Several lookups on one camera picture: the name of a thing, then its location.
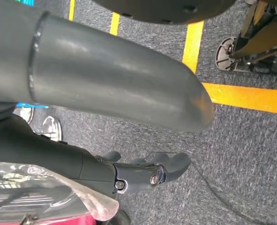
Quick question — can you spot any clear plastic sheet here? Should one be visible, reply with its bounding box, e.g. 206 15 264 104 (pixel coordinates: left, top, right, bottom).
0 161 119 225

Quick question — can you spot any black floor cable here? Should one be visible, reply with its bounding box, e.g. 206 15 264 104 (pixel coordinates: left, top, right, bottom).
192 162 272 225

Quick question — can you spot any pink cloth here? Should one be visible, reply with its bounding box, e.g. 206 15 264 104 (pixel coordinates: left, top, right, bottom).
0 213 97 225

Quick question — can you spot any chrome stanchion post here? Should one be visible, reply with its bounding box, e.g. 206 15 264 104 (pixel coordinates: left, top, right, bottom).
41 115 63 143

